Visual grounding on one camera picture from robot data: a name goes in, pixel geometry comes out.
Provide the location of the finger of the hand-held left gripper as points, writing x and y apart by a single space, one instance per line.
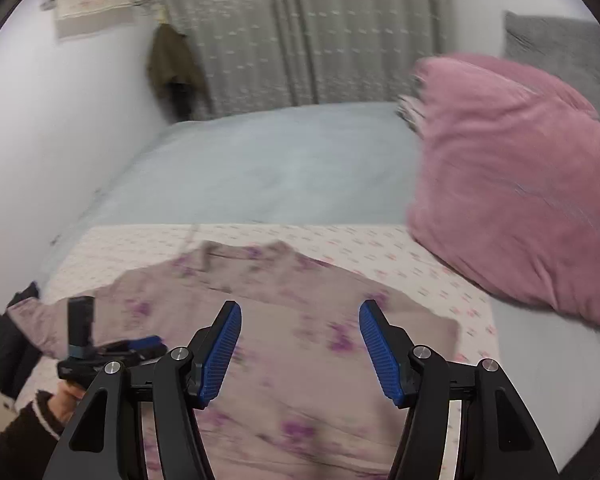
140 346

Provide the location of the large pink pillow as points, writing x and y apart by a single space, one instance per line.
510 180

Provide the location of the striped patterned cloth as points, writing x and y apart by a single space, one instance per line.
409 109

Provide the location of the grey patterned curtain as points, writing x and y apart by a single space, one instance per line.
300 30

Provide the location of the pale floral garment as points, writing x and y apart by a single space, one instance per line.
300 340

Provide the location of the wall poster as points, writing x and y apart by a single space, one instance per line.
94 2

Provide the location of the olive hanging jacket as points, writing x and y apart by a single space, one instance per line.
172 67

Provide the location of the white floral print sheet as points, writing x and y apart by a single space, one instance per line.
380 255

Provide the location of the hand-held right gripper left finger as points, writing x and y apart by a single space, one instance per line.
219 360

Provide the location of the grey pillow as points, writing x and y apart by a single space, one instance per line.
550 40

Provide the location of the black cloth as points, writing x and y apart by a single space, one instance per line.
11 350

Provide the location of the grey-blue bed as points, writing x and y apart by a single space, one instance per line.
280 160

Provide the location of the person's left hand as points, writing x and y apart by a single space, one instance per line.
63 404

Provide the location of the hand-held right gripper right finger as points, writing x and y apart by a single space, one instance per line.
380 357

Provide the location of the person's left forearm dark sleeve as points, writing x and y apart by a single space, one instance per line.
22 432

